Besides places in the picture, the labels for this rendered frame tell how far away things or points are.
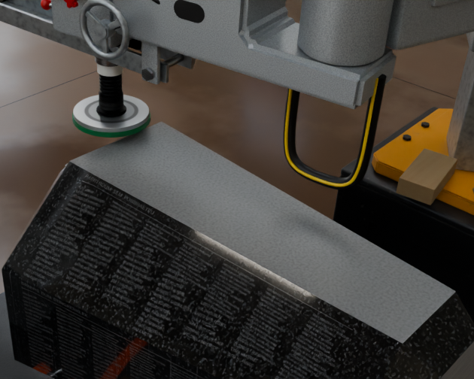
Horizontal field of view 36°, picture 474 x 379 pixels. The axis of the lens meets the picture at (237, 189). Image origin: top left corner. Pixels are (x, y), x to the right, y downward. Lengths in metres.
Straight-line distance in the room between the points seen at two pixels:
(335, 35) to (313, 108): 2.65
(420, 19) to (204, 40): 0.48
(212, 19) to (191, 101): 2.48
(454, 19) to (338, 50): 0.32
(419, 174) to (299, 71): 0.60
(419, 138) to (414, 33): 0.73
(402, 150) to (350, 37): 0.78
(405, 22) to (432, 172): 0.57
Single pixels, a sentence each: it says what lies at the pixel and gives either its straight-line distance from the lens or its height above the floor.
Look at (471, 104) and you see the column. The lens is 2.13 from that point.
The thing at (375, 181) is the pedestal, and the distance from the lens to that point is 2.17.
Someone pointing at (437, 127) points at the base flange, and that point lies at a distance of 2.45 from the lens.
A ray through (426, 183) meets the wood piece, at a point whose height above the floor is 0.83.
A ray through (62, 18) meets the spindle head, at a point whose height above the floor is 1.17.
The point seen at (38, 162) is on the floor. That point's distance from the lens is 3.61.
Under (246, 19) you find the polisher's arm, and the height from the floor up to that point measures 1.29.
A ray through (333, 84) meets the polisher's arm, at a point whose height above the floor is 1.21.
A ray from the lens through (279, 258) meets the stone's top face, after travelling 1.68.
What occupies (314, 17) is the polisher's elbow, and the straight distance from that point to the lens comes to 1.57.
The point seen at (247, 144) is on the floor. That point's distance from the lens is 3.77.
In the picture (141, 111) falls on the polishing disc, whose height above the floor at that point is 0.88.
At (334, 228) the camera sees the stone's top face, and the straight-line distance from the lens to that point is 1.80.
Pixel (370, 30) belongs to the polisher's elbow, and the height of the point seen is 1.33.
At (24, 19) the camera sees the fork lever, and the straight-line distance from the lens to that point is 2.16.
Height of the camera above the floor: 1.86
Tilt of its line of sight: 33 degrees down
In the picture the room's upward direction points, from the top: 4 degrees clockwise
